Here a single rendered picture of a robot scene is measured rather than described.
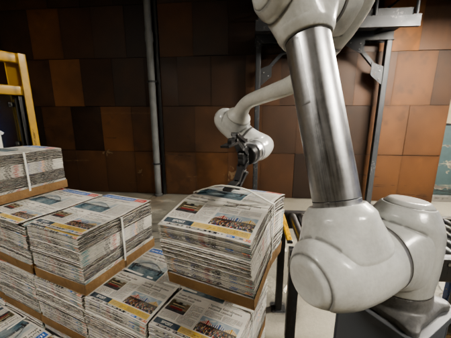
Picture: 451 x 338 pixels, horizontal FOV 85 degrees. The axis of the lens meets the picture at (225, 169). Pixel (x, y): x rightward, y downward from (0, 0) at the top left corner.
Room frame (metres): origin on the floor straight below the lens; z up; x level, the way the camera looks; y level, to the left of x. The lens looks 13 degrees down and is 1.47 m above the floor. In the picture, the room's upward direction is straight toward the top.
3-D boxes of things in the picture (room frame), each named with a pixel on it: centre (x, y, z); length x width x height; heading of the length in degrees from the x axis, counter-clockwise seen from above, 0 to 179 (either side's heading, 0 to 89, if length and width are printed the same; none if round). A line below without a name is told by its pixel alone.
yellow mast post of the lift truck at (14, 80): (1.71, 1.36, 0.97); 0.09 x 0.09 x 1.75; 66
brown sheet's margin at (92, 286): (0.99, 0.55, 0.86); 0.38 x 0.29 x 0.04; 157
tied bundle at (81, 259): (0.98, 0.56, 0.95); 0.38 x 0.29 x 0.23; 157
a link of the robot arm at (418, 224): (0.55, -0.43, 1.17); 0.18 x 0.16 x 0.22; 117
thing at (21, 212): (1.09, 0.83, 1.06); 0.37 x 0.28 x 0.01; 155
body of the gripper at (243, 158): (0.91, -0.07, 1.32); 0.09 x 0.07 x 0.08; 154
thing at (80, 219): (1.00, 0.55, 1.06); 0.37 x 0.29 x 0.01; 157
